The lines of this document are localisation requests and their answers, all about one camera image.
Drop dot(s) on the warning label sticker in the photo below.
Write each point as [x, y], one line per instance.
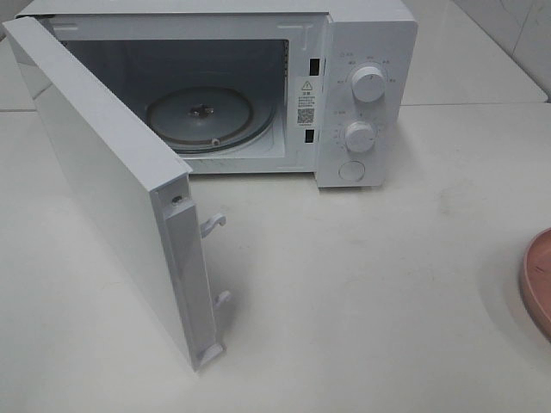
[306, 99]

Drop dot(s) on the round door release button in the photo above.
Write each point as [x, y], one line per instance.
[352, 171]

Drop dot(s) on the pink plate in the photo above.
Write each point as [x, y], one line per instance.
[535, 281]

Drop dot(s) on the glass turntable plate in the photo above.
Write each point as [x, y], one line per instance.
[207, 119]

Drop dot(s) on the white microwave oven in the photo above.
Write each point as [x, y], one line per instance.
[144, 50]

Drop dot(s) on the white microwave knob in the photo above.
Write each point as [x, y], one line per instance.
[359, 137]
[368, 83]

